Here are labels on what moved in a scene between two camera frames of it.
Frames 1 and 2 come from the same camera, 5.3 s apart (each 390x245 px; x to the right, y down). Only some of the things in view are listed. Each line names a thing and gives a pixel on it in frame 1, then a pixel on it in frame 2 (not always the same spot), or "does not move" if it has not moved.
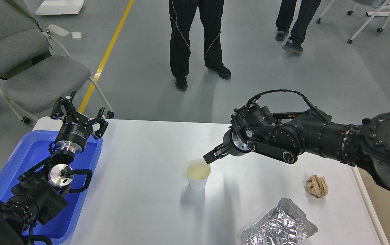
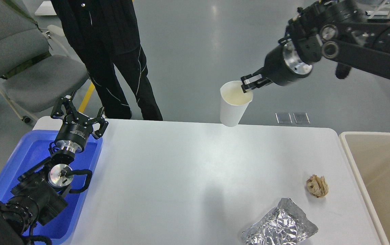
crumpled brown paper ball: x=317 y=186 does not move
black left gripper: x=77 y=128 does not move
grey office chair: x=25 y=64 does not move
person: x=182 y=13 -> x=105 y=34
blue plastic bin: x=35 y=149 does not move
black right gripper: x=233 y=144 -> x=282 y=65
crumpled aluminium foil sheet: x=284 y=225 does not move
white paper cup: x=197 y=171 -> x=234 y=102
